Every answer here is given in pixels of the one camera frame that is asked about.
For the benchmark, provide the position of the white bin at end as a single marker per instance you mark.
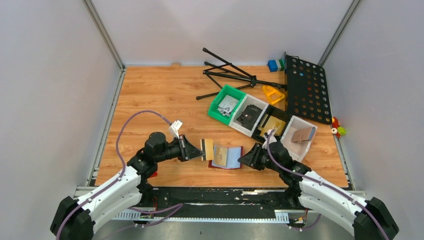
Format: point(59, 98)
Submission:
point(297, 151)

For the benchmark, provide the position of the black parts in bin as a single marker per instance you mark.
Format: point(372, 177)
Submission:
point(249, 116)

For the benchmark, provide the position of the green plastic bin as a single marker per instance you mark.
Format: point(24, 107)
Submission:
point(226, 90)

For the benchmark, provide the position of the green toy block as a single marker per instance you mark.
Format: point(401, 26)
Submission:
point(282, 63)

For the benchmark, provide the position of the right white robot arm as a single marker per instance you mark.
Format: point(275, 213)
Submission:
point(364, 219)

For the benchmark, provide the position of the yellow plastic triangle piece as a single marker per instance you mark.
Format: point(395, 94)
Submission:
point(272, 94)

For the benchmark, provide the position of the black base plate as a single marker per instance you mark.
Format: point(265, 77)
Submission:
point(222, 202)

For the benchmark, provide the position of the red leather card holder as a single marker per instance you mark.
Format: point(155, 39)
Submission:
point(234, 153)

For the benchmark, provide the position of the colourful small toy pile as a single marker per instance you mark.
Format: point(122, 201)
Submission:
point(337, 129)

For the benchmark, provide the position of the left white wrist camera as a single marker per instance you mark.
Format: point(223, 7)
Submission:
point(175, 127)

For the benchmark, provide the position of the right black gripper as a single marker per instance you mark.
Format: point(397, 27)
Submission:
point(251, 158)

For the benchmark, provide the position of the white bin with black parts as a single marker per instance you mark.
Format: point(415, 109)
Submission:
point(249, 99)

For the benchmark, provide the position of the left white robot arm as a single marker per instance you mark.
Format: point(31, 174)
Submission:
point(81, 218)

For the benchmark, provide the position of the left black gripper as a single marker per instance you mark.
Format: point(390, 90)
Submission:
point(187, 151)

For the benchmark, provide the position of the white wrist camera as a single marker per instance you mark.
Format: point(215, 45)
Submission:
point(269, 138)
point(175, 127)

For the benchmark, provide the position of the brown leather card pouch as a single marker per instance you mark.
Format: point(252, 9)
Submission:
point(303, 135)

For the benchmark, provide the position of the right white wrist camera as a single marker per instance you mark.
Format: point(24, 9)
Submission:
point(269, 138)

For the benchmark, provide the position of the black plastic bin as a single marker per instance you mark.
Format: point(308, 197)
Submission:
point(270, 111)

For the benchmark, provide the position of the black folding tripod stand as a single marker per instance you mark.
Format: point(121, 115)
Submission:
point(227, 70)

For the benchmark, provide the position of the grey metal parts in bin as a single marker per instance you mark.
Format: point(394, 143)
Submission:
point(227, 105)

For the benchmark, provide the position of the gold credit card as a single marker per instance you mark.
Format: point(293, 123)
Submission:
point(207, 147)

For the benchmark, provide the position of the black perforated metal panel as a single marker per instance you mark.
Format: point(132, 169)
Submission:
point(307, 90)

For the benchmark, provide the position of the blue toy block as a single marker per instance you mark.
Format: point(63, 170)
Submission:
point(274, 65)

